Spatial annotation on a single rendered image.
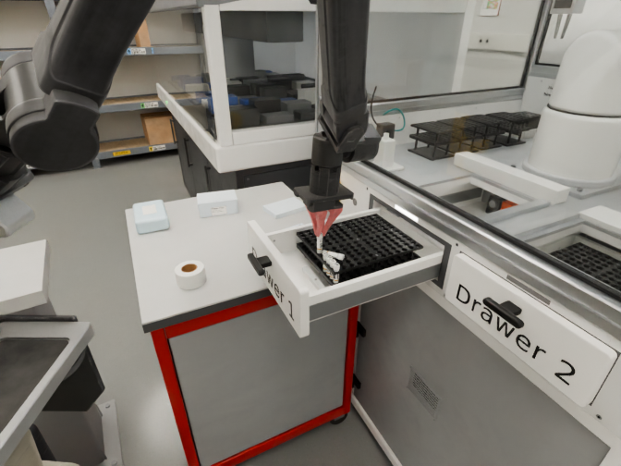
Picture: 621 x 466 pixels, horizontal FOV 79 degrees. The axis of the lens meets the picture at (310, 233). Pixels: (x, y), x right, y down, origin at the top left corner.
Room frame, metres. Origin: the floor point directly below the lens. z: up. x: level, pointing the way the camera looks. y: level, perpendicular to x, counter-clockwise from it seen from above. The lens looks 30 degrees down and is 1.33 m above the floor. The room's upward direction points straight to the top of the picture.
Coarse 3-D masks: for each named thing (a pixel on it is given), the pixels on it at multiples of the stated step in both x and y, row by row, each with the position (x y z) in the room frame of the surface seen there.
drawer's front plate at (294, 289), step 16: (256, 224) 0.74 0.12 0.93; (256, 240) 0.70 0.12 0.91; (272, 256) 0.62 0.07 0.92; (272, 272) 0.62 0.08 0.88; (288, 272) 0.56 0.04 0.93; (272, 288) 0.63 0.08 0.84; (288, 288) 0.55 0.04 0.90; (304, 288) 0.51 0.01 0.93; (288, 304) 0.55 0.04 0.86; (304, 304) 0.50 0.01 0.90; (288, 320) 0.55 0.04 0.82; (304, 320) 0.50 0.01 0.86; (304, 336) 0.50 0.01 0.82
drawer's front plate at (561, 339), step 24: (456, 264) 0.61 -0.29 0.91; (480, 264) 0.58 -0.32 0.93; (456, 288) 0.60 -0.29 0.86; (480, 288) 0.55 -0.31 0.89; (504, 288) 0.51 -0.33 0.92; (480, 312) 0.54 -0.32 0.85; (528, 312) 0.47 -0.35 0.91; (552, 312) 0.45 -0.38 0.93; (504, 336) 0.49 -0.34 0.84; (528, 336) 0.46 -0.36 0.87; (552, 336) 0.43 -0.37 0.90; (576, 336) 0.40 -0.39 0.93; (528, 360) 0.45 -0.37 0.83; (552, 360) 0.42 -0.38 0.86; (576, 360) 0.39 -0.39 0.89; (600, 360) 0.37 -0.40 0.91; (576, 384) 0.38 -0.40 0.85; (600, 384) 0.36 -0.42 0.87
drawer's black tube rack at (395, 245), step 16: (336, 224) 0.80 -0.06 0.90; (352, 224) 0.80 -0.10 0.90; (368, 224) 0.80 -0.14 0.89; (384, 224) 0.79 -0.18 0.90; (336, 240) 0.72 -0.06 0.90; (352, 240) 0.72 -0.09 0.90; (368, 240) 0.72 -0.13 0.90; (384, 240) 0.72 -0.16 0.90; (400, 240) 0.72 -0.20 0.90; (352, 256) 0.66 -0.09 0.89; (368, 256) 0.65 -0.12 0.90; (384, 256) 0.66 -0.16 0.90; (400, 256) 0.70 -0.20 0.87; (416, 256) 0.70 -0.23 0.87; (320, 272) 0.65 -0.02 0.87; (352, 272) 0.64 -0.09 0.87; (368, 272) 0.64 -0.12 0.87
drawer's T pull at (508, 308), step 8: (488, 304) 0.50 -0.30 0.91; (496, 304) 0.49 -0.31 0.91; (504, 304) 0.49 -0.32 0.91; (512, 304) 0.49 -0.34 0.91; (496, 312) 0.48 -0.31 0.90; (504, 312) 0.47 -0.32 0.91; (512, 312) 0.47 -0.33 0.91; (520, 312) 0.48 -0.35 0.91; (512, 320) 0.45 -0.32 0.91; (520, 320) 0.45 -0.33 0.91
